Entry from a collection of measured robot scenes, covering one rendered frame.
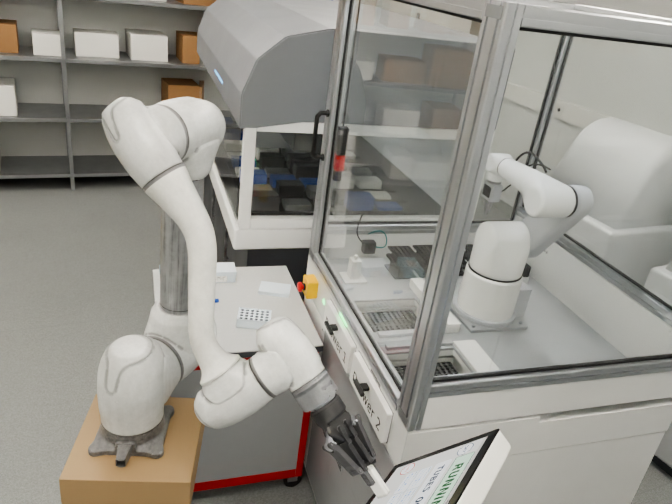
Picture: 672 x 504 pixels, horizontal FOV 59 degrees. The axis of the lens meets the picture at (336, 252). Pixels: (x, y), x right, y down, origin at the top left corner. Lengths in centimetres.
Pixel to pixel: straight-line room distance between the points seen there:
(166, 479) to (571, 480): 126
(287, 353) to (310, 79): 149
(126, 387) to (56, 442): 148
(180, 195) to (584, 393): 125
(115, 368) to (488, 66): 106
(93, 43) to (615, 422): 460
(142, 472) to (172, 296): 43
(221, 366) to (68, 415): 185
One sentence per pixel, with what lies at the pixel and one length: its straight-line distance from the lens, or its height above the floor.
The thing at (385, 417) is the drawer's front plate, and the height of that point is 91.
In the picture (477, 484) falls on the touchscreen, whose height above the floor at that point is 119.
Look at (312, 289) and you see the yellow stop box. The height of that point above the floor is 88.
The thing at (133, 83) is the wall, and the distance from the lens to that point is 586.
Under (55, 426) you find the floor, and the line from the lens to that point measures 305.
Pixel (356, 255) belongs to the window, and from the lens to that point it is 193.
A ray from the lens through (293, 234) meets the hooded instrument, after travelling 273.
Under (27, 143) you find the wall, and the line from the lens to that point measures 596.
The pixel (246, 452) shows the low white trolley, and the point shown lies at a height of 26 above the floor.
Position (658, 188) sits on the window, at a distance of 165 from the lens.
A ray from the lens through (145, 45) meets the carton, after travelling 539.
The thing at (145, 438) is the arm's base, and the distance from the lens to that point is 162.
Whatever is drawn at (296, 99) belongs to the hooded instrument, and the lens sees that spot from 252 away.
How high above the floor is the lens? 202
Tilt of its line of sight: 26 degrees down
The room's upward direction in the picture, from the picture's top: 8 degrees clockwise
